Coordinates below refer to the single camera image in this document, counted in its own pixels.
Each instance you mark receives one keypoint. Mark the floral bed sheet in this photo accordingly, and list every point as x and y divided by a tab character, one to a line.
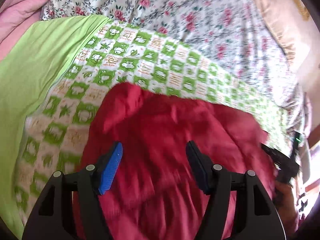
243	36

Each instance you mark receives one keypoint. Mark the red puffer jacket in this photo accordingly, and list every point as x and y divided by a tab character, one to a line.
154	194

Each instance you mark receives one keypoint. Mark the beige satin pillow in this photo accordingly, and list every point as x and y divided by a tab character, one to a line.
292	26

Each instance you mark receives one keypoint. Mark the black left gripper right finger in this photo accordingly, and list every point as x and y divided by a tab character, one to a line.
254	217

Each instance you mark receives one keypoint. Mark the pink quilt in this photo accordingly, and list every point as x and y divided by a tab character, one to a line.
16	17

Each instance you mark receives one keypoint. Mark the person right hand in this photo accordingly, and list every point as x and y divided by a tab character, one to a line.
286	208

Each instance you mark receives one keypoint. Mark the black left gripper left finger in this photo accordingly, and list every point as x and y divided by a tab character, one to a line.
52	215

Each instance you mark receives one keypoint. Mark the green white patterned quilt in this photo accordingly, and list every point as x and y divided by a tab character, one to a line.
55	78

